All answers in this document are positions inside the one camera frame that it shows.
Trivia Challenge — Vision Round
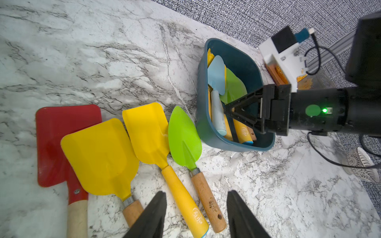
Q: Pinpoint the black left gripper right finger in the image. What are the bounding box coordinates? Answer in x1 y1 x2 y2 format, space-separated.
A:
227 190 270 238

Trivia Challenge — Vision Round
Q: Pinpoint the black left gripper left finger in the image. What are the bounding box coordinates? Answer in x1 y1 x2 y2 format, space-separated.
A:
124 191 167 238

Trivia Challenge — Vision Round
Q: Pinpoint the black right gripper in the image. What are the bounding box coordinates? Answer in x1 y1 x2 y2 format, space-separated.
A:
223 84 293 143

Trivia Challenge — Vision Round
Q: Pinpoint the light blue shovel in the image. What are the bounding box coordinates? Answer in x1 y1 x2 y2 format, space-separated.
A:
207 55 227 136

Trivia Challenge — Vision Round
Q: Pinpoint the red shovel wooden handle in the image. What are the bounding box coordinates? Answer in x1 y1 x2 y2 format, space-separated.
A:
35 104 102 238

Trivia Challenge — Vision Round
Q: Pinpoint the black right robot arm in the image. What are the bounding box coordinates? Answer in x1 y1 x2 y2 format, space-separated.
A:
224 12 381 137

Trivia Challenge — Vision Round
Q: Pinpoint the teal plastic storage box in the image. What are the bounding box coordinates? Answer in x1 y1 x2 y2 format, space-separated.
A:
196 38 276 152

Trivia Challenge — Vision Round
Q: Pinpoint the brown wooden cutting board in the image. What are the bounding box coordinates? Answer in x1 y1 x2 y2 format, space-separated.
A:
265 64 286 86

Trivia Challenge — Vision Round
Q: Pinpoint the oval bread loaf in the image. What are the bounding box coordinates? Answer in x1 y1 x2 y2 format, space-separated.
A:
275 65 308 84

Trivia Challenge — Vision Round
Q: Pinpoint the grey transparent plastic cup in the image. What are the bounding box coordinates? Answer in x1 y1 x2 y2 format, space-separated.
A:
298 70 336 90

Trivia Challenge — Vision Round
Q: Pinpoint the white lattice basket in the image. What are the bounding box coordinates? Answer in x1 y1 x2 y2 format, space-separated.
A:
341 147 381 183

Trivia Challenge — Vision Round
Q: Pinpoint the green trowel yellow handle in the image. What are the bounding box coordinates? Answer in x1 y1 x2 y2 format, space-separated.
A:
220 67 253 145

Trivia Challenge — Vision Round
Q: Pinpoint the pale green trowel wooden handle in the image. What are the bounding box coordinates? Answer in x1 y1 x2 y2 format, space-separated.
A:
247 127 257 141

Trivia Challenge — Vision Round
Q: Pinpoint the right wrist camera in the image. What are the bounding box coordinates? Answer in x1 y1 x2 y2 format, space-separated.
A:
258 26 315 93

